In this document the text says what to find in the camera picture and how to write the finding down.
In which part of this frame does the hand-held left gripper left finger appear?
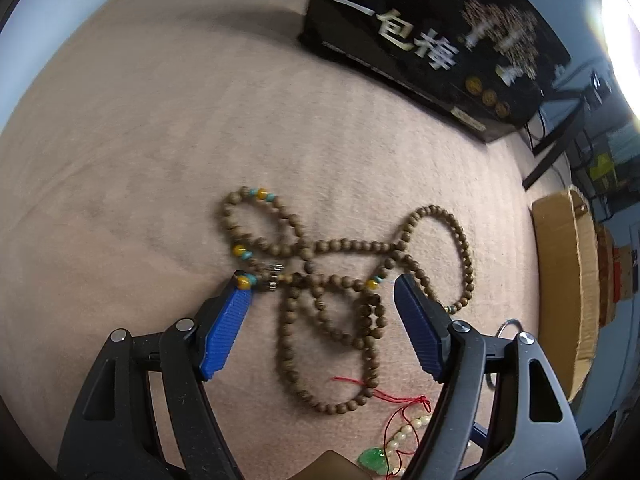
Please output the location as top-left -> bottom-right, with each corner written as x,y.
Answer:
56,271 -> 252,480

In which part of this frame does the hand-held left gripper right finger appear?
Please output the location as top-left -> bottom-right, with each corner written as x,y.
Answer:
393,274 -> 587,480

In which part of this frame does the brown wooden bead necklace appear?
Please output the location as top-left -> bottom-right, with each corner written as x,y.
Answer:
218,186 -> 475,415

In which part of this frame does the brown cardboard box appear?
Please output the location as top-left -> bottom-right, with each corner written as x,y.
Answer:
531,186 -> 601,403

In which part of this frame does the tan flat object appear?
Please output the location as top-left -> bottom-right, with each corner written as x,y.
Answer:
300,451 -> 368,480

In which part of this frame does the beige blanket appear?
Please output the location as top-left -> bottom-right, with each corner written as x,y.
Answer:
0,0 -> 543,480

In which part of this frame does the brown and red box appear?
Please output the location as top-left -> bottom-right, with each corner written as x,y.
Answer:
595,225 -> 640,326

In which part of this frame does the black metal stand leg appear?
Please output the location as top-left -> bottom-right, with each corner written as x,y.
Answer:
522,95 -> 588,191

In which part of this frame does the yellow green package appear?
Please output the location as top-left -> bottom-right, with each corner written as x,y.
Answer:
590,152 -> 618,186

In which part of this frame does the black printed box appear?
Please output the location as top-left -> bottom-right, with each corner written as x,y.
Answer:
298,0 -> 573,143

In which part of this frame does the silver metal ring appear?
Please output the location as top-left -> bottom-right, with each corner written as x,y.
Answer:
484,319 -> 523,391

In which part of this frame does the jade pendant cream bead necklace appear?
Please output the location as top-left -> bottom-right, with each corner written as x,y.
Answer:
334,376 -> 473,476

